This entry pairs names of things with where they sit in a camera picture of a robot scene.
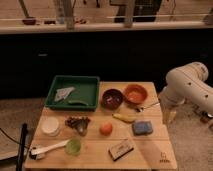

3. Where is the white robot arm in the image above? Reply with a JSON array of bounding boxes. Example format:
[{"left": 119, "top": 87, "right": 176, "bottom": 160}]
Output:
[{"left": 159, "top": 62, "right": 213, "bottom": 124}]

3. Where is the wooden block eraser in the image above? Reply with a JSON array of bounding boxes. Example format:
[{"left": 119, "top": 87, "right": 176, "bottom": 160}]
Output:
[{"left": 108, "top": 139, "right": 134, "bottom": 161}]

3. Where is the green bean pod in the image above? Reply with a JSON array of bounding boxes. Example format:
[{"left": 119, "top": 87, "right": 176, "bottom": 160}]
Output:
[{"left": 68, "top": 100, "right": 89, "bottom": 106}]

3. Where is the bunch of dark keys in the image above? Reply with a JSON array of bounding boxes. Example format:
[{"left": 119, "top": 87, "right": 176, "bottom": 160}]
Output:
[{"left": 65, "top": 117, "right": 90, "bottom": 136}]

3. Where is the grey cloth piece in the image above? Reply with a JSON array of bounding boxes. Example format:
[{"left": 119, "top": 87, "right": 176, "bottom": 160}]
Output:
[{"left": 54, "top": 87, "right": 75, "bottom": 102}]

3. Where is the green cup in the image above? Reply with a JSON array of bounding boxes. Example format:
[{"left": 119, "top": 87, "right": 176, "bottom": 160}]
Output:
[{"left": 65, "top": 139, "right": 81, "bottom": 156}]

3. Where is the yellow banana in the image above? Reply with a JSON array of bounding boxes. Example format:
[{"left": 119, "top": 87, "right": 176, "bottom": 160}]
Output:
[{"left": 112, "top": 113, "right": 136, "bottom": 123}]

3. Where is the dark maroon bowl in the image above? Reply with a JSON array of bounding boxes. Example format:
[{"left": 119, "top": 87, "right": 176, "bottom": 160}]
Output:
[{"left": 101, "top": 89, "right": 123, "bottom": 110}]

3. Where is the white handled brush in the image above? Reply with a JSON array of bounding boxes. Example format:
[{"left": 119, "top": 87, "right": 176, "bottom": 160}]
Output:
[{"left": 29, "top": 140, "right": 68, "bottom": 160}]

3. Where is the orange apple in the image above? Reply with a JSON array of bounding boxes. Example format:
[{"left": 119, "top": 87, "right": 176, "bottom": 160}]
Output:
[{"left": 99, "top": 122, "right": 113, "bottom": 136}]

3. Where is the green plastic tray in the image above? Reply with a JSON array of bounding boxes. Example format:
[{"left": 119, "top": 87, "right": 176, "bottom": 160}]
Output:
[{"left": 45, "top": 75, "right": 99, "bottom": 111}]

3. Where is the blue sponge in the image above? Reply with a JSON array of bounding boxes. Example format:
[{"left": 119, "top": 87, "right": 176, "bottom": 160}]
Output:
[{"left": 132, "top": 121, "right": 153, "bottom": 135}]

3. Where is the orange bowl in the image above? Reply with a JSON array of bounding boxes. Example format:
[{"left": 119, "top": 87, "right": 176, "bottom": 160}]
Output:
[{"left": 124, "top": 84, "right": 148, "bottom": 105}]

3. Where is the metal spoon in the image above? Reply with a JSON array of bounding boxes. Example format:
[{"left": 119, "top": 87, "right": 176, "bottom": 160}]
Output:
[{"left": 135, "top": 102, "right": 160, "bottom": 112}]

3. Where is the black stand post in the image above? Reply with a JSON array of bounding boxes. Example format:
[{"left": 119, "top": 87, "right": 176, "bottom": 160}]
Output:
[{"left": 16, "top": 123, "right": 28, "bottom": 171}]

